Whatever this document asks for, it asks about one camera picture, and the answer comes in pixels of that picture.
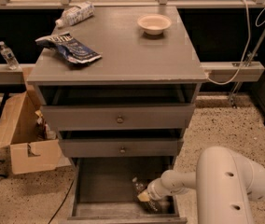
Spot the white cable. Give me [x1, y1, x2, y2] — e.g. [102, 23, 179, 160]
[205, 0, 265, 86]

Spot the open cardboard box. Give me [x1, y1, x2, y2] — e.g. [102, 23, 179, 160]
[0, 66, 72, 175]

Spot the black floor cable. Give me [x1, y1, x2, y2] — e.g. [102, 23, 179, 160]
[47, 179, 75, 224]

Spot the grey middle drawer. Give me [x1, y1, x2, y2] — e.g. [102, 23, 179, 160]
[59, 129, 183, 158]

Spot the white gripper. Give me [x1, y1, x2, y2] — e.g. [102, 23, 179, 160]
[137, 170, 188, 203]

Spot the white paper bowl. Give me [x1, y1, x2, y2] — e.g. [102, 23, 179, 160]
[137, 14, 172, 35]

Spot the white lying plastic bottle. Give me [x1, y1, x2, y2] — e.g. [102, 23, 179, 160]
[55, 2, 95, 28]

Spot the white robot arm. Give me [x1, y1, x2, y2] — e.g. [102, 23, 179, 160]
[137, 147, 265, 224]

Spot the blue chip bag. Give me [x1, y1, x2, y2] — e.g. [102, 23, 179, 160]
[35, 32, 102, 64]

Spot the small water bottle on ledge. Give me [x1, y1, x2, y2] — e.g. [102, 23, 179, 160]
[0, 41, 19, 70]

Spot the clear plastic water bottle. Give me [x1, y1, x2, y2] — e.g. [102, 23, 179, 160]
[132, 177, 161, 214]

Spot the grey open bottom drawer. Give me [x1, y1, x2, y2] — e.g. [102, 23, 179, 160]
[59, 157, 187, 224]

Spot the grey wooden drawer cabinet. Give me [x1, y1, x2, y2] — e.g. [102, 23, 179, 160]
[26, 5, 209, 224]

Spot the grey top drawer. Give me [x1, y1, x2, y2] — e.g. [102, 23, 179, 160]
[42, 85, 194, 131]

